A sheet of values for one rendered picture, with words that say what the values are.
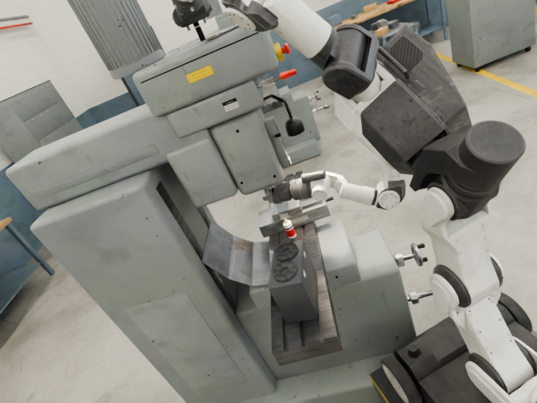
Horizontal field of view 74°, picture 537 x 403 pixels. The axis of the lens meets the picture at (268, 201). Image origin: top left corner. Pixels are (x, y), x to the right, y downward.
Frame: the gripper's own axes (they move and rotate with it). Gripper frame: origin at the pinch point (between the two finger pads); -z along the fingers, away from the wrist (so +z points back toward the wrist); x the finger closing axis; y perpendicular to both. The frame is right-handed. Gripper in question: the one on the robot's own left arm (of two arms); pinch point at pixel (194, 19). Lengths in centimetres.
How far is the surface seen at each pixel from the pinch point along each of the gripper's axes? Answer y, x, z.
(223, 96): -25.0, -2.0, -5.2
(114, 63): -1.1, -29.9, -2.0
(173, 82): -15.2, -15.0, -1.8
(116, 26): 6.0, -23.4, 3.9
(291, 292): -94, -9, -6
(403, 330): -149, 31, -63
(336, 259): -99, 14, -44
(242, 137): -38.2, -1.7, -15.0
